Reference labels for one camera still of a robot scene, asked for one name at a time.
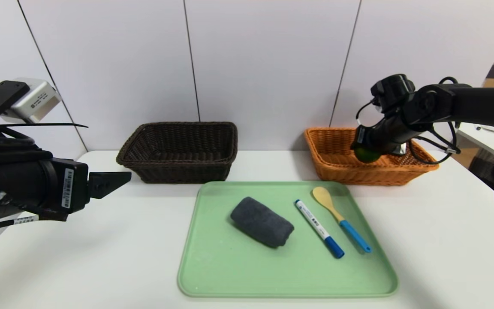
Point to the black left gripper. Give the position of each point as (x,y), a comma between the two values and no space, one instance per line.
(72,186)

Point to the orange wicker basket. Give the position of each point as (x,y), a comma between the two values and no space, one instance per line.
(337,171)

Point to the dark brown wicker basket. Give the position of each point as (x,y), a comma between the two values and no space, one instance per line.
(174,171)

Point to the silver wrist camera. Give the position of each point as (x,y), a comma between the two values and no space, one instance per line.
(37,101)
(400,149)

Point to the black zip tie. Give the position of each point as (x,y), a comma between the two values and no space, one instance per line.
(58,125)

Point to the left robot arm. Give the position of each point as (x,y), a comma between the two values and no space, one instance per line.
(2,189)

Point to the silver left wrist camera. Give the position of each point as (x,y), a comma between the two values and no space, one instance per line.
(37,101)

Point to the white side table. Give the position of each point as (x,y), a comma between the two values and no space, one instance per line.
(487,146)

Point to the white marker with blue cap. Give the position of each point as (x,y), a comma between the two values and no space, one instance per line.
(315,224)

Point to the light green plastic tray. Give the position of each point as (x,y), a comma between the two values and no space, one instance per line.
(290,270)

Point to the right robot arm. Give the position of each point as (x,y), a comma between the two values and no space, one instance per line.
(465,103)

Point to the green lime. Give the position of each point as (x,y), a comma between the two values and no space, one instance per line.
(366,155)

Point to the grey towel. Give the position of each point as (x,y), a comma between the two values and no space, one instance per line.
(262,221)

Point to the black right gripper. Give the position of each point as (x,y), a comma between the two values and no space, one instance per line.
(359,138)

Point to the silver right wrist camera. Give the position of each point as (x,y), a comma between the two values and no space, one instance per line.
(400,149)

